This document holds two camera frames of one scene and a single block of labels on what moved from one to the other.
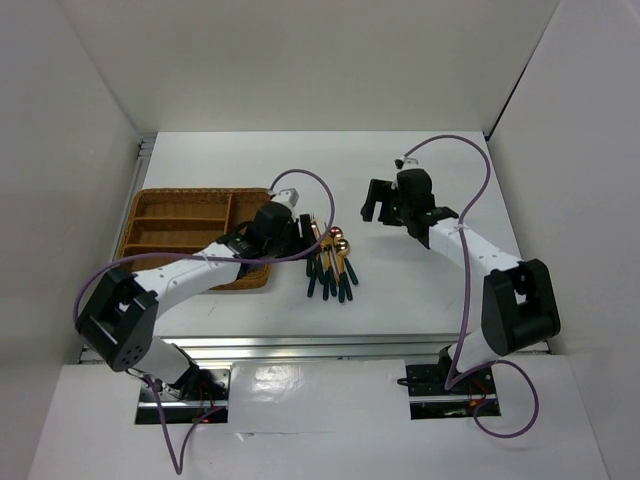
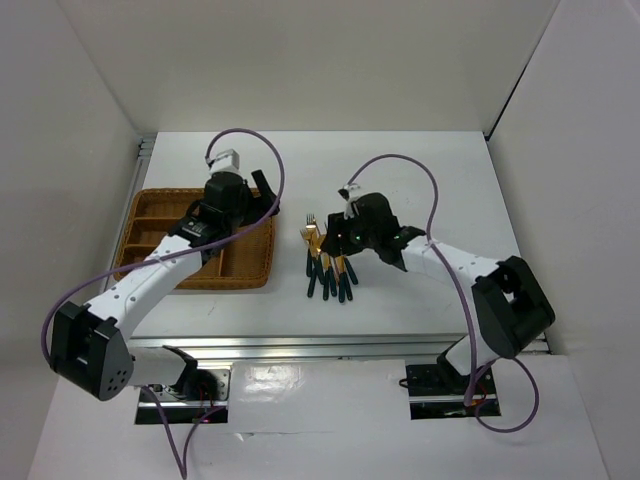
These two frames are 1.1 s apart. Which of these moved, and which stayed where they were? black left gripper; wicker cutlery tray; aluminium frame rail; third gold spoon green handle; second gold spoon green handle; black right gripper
Moved: black left gripper; black right gripper
Stayed: wicker cutlery tray; third gold spoon green handle; second gold spoon green handle; aluminium frame rail
